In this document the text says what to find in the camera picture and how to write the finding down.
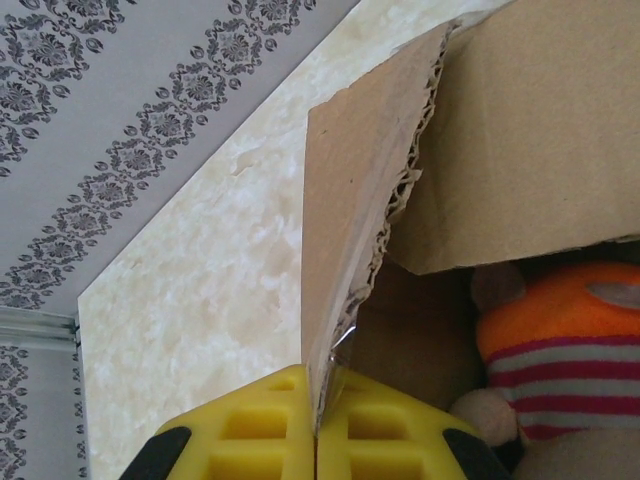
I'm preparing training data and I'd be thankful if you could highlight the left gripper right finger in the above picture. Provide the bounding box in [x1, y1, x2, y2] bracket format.
[314, 369, 524, 480]

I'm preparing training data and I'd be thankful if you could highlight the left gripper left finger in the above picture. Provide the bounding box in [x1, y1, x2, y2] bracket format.
[117, 363, 316, 480]

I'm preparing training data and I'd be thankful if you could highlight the striped doll with orange hat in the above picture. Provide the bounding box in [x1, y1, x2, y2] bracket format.
[447, 259, 640, 480]

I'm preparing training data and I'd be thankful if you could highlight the cardboard box with doll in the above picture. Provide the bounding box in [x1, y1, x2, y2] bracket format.
[301, 0, 640, 436]

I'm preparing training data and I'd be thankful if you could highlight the aluminium frame post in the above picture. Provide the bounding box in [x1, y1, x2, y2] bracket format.
[0, 306, 82, 347]

